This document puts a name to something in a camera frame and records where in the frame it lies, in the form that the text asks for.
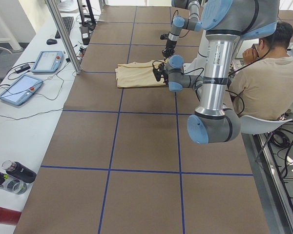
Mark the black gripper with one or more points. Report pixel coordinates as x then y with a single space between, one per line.
171 44
163 73

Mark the beige long-sleeve printed shirt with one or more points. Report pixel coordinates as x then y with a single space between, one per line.
137 74

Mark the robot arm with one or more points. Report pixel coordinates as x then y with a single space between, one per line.
192 23
226 23

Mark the brown table mat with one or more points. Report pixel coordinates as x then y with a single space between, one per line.
121 162

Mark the black keyboard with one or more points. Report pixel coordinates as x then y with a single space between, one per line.
68 23

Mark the white chair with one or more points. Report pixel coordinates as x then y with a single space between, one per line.
255 126

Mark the seated person in beige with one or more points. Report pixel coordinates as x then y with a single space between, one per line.
264 89

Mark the far blue teach pendant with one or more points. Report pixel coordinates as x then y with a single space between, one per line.
47 62

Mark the blue teach pendant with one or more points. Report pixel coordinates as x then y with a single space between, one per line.
47 62
21 90

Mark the black computer mouse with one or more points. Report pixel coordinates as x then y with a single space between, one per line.
51 41

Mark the near blue teach pendant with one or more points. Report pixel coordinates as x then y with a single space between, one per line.
21 90

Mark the black water bottle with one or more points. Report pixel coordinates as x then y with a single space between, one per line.
19 171

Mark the clear dark water bottle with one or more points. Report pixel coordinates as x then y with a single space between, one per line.
12 185

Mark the red bottle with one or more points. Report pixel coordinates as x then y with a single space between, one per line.
9 217

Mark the aluminium frame post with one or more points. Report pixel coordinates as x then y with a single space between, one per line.
52 6

